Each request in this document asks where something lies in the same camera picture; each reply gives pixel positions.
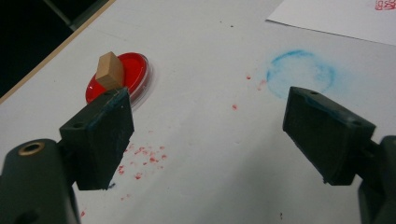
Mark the red ink pad dish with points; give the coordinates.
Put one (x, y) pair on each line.
(136, 70)

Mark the grey metal floor rail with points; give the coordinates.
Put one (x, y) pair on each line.
(88, 13)

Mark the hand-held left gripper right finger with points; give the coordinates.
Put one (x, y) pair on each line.
(323, 133)

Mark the wooden stamp block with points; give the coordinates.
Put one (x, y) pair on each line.
(109, 71)

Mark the white paper sheet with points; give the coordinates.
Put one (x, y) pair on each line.
(327, 18)

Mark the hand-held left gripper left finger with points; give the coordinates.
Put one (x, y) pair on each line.
(99, 140)

